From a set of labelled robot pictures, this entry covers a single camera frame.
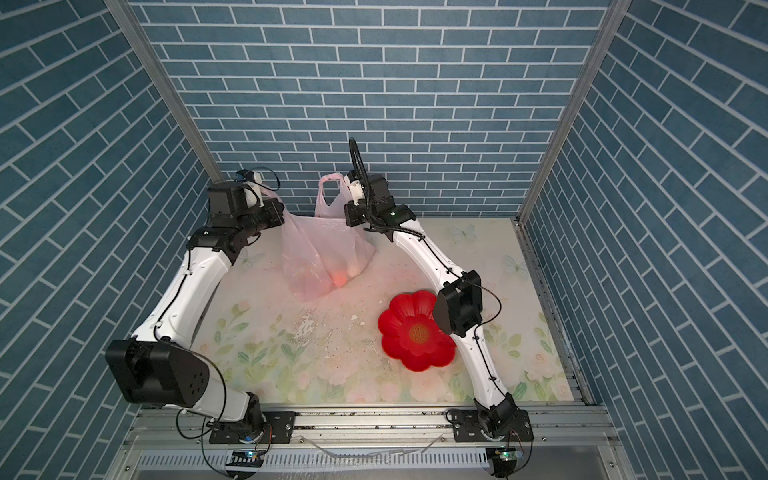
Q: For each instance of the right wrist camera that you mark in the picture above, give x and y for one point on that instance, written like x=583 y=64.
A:
x=356 y=190

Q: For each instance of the pink plastic bag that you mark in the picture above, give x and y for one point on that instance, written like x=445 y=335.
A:
x=322 y=253

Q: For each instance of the right metal corner post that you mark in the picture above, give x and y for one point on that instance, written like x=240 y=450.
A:
x=596 y=55

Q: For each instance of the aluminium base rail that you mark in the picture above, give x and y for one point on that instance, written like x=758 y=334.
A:
x=557 y=441

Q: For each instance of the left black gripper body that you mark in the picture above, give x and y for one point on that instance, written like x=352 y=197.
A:
x=255 y=219

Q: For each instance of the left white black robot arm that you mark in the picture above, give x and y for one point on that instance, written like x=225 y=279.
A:
x=156 y=365

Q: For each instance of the red flower-shaped plate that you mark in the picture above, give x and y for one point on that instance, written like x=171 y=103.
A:
x=411 y=335

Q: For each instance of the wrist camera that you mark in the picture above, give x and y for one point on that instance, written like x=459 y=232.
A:
x=356 y=190
x=249 y=177

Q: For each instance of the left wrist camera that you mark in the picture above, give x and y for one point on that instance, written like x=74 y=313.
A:
x=249 y=177

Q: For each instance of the metal corner post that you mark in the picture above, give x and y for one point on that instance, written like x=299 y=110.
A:
x=596 y=55
x=139 y=41

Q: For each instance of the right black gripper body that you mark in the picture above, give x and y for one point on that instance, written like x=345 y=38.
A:
x=361 y=215

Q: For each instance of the left metal corner post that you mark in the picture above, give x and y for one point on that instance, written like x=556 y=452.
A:
x=139 y=41

